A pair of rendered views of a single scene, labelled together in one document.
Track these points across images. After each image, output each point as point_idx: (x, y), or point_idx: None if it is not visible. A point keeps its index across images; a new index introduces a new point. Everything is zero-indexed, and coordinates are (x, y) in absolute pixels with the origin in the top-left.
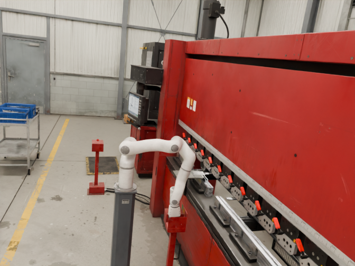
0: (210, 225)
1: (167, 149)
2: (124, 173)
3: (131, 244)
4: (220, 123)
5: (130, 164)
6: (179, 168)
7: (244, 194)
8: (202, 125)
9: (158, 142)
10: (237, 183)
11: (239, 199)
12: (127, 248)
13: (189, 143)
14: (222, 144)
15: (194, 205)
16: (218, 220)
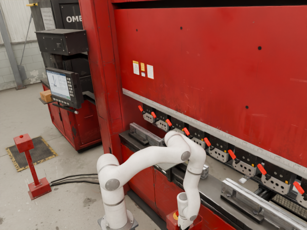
0: (239, 224)
1: (175, 160)
2: (116, 210)
3: None
4: (215, 95)
5: (120, 196)
6: (144, 145)
7: (304, 191)
8: (174, 96)
9: (156, 154)
10: (275, 174)
11: (285, 193)
12: None
13: (155, 118)
14: (227, 122)
15: None
16: (246, 214)
